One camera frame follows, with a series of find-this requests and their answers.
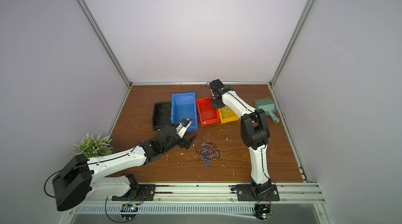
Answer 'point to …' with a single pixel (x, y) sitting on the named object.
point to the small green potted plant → (91, 147)
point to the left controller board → (129, 212)
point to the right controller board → (263, 211)
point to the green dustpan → (268, 105)
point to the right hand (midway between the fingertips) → (220, 100)
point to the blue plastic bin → (183, 106)
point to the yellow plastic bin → (233, 116)
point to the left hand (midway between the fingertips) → (191, 130)
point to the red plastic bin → (207, 114)
